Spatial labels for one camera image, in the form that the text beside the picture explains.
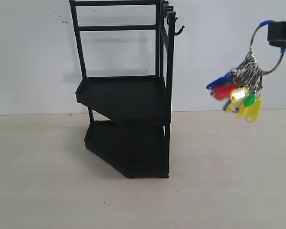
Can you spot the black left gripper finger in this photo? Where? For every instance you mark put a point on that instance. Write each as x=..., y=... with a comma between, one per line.
x=277, y=31

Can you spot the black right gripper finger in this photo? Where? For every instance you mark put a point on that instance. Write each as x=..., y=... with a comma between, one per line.
x=279, y=43

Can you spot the colourful key tag bunch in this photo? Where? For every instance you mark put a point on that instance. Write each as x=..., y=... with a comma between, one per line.
x=242, y=85

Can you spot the black metal hook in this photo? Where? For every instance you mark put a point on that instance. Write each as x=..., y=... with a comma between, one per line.
x=179, y=31

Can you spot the black two-tier metal rack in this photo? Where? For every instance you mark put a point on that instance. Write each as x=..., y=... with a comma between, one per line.
x=130, y=116

